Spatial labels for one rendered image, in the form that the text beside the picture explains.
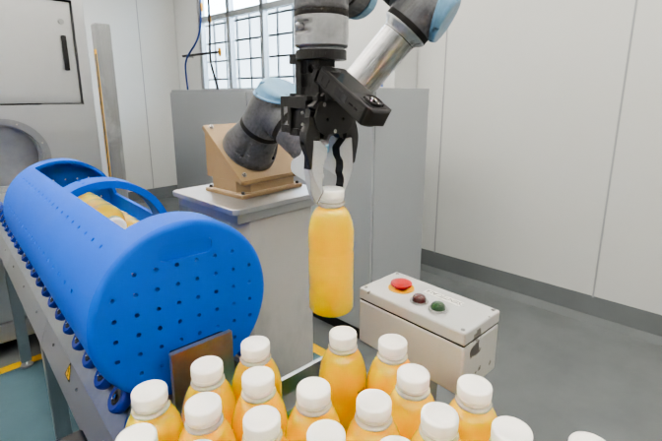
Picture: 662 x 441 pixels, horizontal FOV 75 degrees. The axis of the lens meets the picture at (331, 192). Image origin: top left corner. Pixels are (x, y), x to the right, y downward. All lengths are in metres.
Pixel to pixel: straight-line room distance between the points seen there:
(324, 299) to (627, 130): 2.60
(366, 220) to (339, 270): 1.71
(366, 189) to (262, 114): 1.28
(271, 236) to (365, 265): 1.32
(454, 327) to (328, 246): 0.21
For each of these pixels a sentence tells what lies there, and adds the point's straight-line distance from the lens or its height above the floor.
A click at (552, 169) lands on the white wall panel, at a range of 3.18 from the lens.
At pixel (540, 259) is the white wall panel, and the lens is 3.34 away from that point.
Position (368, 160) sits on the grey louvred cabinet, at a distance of 2.26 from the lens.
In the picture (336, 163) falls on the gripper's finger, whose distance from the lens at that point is 0.65.
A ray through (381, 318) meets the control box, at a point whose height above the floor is 1.06.
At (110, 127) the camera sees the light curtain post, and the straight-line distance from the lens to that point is 2.12.
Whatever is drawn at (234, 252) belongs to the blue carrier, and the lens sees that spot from 0.74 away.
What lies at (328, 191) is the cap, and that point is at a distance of 0.62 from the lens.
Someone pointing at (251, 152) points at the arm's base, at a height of 1.27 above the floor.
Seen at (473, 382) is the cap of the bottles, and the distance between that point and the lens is 0.57.
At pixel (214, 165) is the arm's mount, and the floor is 1.22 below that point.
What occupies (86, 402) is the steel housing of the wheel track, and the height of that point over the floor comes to 0.88.
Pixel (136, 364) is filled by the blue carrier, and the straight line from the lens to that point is 0.74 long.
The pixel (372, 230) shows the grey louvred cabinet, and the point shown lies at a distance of 2.35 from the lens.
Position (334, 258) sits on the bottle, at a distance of 0.63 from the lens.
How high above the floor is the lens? 1.42
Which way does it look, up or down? 13 degrees down
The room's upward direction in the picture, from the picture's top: straight up
